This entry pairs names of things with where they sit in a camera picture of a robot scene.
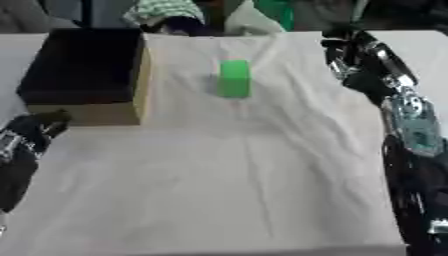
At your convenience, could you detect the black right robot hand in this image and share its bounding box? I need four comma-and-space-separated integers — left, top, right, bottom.
318, 29, 420, 106

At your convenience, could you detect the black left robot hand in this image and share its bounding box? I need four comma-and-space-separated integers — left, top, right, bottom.
0, 108, 74, 214

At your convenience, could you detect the tan cardboard box black inside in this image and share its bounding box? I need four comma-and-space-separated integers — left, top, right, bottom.
15, 27, 154, 127

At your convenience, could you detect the green rectangular block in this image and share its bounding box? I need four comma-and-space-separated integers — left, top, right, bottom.
215, 59, 254, 99

